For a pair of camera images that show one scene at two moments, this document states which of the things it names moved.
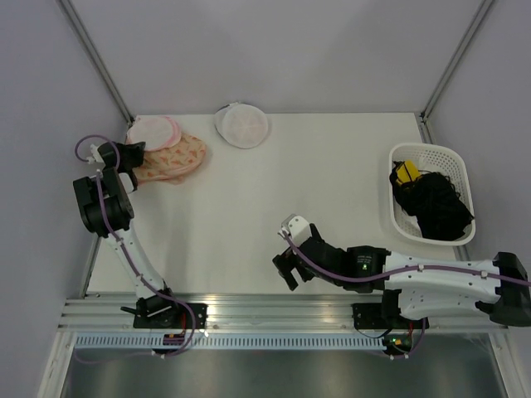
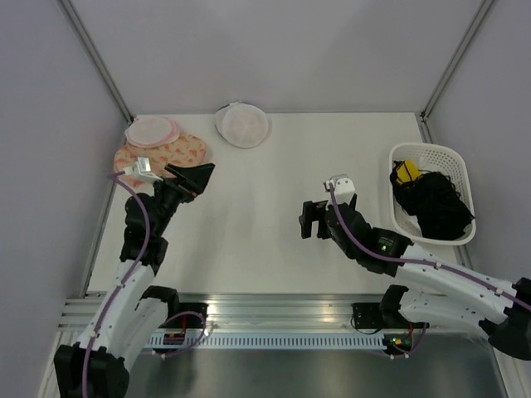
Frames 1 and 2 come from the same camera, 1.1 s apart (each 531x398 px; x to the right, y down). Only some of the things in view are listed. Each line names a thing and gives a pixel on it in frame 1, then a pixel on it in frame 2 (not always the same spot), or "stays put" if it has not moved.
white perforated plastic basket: x=445 y=158 stays put
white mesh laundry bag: x=241 y=125 stays put
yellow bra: x=407 y=172 stays put
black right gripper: x=285 y=263 → x=314 y=212
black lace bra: x=433 y=199 → x=407 y=172
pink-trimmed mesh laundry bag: x=157 y=132 stays put
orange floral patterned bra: x=172 y=163 stays put
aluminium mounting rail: x=92 y=311 stays put
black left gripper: x=137 y=150 → x=194 y=178
